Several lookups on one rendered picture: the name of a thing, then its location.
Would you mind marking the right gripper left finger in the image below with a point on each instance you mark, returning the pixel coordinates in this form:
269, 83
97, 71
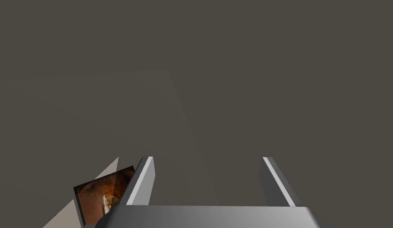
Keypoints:
140, 186

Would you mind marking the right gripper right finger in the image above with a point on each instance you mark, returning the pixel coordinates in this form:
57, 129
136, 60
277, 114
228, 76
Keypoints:
279, 186

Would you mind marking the black framed orange picture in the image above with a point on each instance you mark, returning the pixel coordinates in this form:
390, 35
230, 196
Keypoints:
98, 198

